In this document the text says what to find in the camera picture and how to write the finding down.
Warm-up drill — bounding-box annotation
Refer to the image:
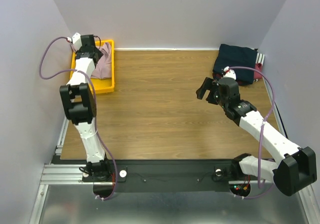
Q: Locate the pink tank top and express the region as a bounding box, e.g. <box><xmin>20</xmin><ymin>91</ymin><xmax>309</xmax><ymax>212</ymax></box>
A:
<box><xmin>91</xmin><ymin>42</ymin><xmax>112</xmax><ymax>80</ymax></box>

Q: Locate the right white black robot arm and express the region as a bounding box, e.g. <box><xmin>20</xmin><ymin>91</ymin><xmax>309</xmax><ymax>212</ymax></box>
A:
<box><xmin>196</xmin><ymin>77</ymin><xmax>317</xmax><ymax>196</ymax></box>

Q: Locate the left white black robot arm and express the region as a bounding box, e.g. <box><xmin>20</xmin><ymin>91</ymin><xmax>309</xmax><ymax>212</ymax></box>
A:
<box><xmin>59</xmin><ymin>33</ymin><xmax>112</xmax><ymax>181</ymax></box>

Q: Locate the maroon folded tank top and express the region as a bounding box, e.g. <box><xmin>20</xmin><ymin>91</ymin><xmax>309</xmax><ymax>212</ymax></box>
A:
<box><xmin>212</xmin><ymin>64</ymin><xmax>262</xmax><ymax>86</ymax></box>

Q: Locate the striped folded tank top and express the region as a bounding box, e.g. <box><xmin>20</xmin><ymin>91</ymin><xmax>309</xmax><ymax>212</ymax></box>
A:
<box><xmin>255</xmin><ymin>52</ymin><xmax>265</xmax><ymax>65</ymax></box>

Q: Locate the yellow plastic tray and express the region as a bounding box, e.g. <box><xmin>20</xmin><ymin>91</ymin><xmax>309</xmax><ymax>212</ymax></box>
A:
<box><xmin>68</xmin><ymin>40</ymin><xmax>115</xmax><ymax>94</ymax></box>

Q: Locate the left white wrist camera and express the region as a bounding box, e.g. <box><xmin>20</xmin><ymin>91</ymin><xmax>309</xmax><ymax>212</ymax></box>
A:
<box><xmin>71</xmin><ymin>33</ymin><xmax>82</xmax><ymax>51</ymax></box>

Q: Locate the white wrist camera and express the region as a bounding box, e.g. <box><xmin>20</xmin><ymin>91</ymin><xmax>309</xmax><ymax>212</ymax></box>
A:
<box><xmin>223</xmin><ymin>66</ymin><xmax>237</xmax><ymax>80</ymax></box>
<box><xmin>71</xmin><ymin>33</ymin><xmax>82</xmax><ymax>51</ymax></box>

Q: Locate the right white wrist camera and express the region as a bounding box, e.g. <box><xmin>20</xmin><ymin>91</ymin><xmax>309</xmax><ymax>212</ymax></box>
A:
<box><xmin>223</xmin><ymin>66</ymin><xmax>237</xmax><ymax>80</ymax></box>

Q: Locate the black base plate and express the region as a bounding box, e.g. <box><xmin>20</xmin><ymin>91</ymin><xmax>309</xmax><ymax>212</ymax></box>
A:
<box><xmin>79</xmin><ymin>159</ymin><xmax>245</xmax><ymax>193</ymax></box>

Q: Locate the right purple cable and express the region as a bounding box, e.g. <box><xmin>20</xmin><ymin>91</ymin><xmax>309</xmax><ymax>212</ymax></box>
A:
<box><xmin>228</xmin><ymin>66</ymin><xmax>276</xmax><ymax>200</ymax></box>

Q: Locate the aluminium frame rail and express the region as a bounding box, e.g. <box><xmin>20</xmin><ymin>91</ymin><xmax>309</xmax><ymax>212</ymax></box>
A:
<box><xmin>40</xmin><ymin>164</ymin><xmax>83</xmax><ymax>185</ymax></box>

